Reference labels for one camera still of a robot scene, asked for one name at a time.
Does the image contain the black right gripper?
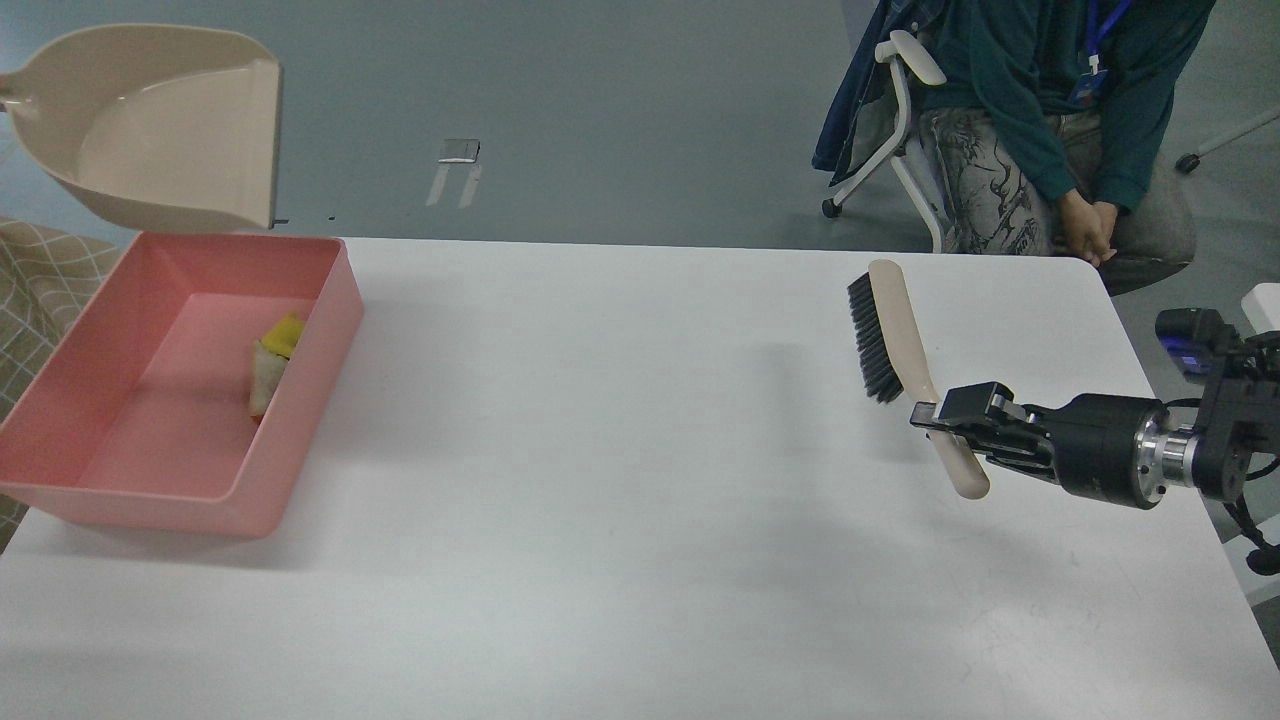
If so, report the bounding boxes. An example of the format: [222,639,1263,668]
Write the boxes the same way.
[910,380,1164,510]

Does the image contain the beige hand brush black bristles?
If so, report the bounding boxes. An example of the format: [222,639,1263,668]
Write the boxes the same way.
[847,259,989,500]

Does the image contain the yellow sponge piece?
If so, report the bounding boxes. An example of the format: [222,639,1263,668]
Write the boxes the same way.
[259,313,305,359]

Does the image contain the toast bread slice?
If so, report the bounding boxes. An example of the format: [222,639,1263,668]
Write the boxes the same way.
[248,340,289,420]

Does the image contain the beige plastic dustpan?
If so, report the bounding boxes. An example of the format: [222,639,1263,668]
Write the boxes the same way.
[3,23,283,234]

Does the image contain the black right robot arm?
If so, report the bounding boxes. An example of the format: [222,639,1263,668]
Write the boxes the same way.
[911,307,1279,577]

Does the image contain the pink plastic bin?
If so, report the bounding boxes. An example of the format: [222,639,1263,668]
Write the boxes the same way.
[1,233,364,538]

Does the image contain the seated person in teal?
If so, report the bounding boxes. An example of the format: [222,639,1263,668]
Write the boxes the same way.
[919,1,1215,296]

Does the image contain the white chair base leg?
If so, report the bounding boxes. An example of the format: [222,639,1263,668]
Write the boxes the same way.
[1172,105,1279,176]

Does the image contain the white office chair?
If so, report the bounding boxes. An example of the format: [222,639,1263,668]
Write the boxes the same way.
[820,29,952,252]

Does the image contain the grey floor socket plate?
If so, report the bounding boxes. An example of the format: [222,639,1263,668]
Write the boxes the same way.
[436,138,481,165]

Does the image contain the beige checkered cloth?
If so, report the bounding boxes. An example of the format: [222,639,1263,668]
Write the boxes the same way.
[0,219,123,556]

